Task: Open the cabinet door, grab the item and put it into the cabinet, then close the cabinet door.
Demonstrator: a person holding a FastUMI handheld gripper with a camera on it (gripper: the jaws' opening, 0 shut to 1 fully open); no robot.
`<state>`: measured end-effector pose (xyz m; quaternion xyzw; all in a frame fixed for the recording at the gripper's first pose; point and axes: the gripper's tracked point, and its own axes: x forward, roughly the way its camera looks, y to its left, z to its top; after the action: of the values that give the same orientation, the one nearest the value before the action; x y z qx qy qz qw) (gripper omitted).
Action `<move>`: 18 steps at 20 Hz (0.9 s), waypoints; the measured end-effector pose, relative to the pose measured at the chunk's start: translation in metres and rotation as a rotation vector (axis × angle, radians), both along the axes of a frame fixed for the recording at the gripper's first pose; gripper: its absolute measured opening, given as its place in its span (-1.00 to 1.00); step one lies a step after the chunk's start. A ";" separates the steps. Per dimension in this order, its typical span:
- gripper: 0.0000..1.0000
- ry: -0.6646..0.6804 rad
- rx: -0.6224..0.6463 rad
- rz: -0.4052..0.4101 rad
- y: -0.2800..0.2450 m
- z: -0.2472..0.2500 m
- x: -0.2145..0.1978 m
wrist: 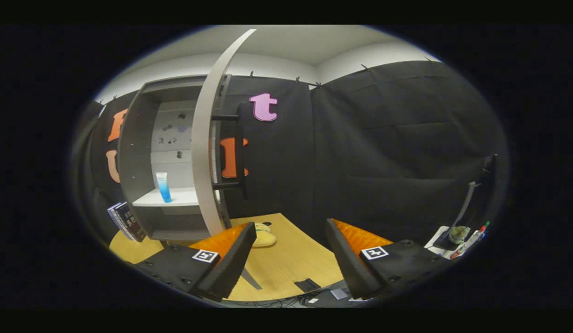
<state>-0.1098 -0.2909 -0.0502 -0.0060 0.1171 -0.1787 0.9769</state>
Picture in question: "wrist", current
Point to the small grey box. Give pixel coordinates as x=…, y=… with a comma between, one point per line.
x=339, y=293

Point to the yellow plush toy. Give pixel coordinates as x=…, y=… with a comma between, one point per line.
x=265, y=238

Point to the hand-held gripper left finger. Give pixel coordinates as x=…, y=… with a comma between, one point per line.
x=231, y=259

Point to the white paper sheet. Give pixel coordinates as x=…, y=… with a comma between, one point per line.
x=437, y=236

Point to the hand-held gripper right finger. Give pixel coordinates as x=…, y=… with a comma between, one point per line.
x=349, y=259

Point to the flat black device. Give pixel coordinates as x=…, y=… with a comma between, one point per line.
x=308, y=285

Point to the dark navy book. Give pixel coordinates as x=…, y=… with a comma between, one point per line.
x=133, y=223

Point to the red capped marker pen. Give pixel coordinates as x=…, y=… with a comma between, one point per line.
x=471, y=240

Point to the black backdrop cloth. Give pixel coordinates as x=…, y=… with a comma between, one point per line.
x=383, y=152

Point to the grey cabinet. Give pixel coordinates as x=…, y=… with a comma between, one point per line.
x=133, y=162

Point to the blue white cosmetic tube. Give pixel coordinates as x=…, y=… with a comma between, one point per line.
x=164, y=187

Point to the light blue book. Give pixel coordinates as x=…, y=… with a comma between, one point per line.
x=111, y=216

